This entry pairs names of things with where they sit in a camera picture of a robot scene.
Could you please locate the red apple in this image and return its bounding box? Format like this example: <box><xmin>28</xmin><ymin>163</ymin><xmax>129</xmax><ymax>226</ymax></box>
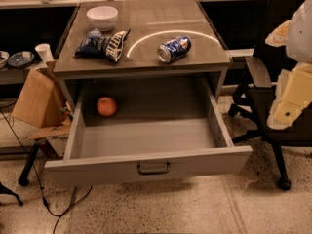
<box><xmin>97</xmin><ymin>97</ymin><xmax>117</xmax><ymax>117</ymax></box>

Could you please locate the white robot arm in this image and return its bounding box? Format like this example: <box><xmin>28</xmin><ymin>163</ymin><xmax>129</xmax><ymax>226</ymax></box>
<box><xmin>265</xmin><ymin>0</ymin><xmax>312</xmax><ymax>130</ymax></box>

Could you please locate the open grey top drawer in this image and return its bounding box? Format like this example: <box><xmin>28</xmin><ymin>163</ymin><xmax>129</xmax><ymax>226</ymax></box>
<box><xmin>45</xmin><ymin>77</ymin><xmax>252</xmax><ymax>187</ymax></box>

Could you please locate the grey drawer cabinet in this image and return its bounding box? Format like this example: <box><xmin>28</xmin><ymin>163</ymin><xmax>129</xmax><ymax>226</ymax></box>
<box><xmin>54</xmin><ymin>0</ymin><xmax>231</xmax><ymax>106</ymax></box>

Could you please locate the black office chair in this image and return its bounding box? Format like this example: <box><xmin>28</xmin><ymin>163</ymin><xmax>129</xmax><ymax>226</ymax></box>
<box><xmin>228</xmin><ymin>0</ymin><xmax>312</xmax><ymax>190</ymax></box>

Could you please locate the blue soda can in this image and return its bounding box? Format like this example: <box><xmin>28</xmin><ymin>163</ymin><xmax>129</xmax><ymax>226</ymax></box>
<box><xmin>157</xmin><ymin>35</ymin><xmax>192</xmax><ymax>63</ymax></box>

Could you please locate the blue chip bag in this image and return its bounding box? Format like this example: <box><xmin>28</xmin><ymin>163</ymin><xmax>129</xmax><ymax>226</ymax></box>
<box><xmin>74</xmin><ymin>28</ymin><xmax>130</xmax><ymax>63</ymax></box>

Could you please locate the white ceramic bowl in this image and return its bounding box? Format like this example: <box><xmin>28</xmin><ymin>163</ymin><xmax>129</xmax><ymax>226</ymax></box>
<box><xmin>87</xmin><ymin>6</ymin><xmax>118</xmax><ymax>31</ymax></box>

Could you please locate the brown cardboard box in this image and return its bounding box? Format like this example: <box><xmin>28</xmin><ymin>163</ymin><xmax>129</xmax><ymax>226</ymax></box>
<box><xmin>12</xmin><ymin>69</ymin><xmax>71</xmax><ymax>157</ymax></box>

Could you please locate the white paper cup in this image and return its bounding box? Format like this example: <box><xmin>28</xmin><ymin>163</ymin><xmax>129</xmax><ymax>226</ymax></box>
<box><xmin>35</xmin><ymin>43</ymin><xmax>54</xmax><ymax>62</ymax></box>

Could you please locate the dark round plate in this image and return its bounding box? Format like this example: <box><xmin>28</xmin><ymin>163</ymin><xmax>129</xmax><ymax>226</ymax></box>
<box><xmin>8</xmin><ymin>51</ymin><xmax>35</xmax><ymax>69</ymax></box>

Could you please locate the black tripod leg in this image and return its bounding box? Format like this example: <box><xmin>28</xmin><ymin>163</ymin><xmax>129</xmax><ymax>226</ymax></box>
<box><xmin>18</xmin><ymin>143</ymin><xmax>39</xmax><ymax>186</ymax></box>

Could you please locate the small bowl at left edge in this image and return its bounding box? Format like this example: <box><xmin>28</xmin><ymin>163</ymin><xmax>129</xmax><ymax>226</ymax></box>
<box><xmin>0</xmin><ymin>51</ymin><xmax>9</xmax><ymax>69</ymax></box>

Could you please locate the black metal drawer handle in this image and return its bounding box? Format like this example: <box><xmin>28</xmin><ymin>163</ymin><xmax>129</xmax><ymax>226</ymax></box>
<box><xmin>136</xmin><ymin>162</ymin><xmax>171</xmax><ymax>176</ymax></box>

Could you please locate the black floor cable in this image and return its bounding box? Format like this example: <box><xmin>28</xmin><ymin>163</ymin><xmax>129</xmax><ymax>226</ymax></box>
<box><xmin>0</xmin><ymin>107</ymin><xmax>94</xmax><ymax>234</ymax></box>

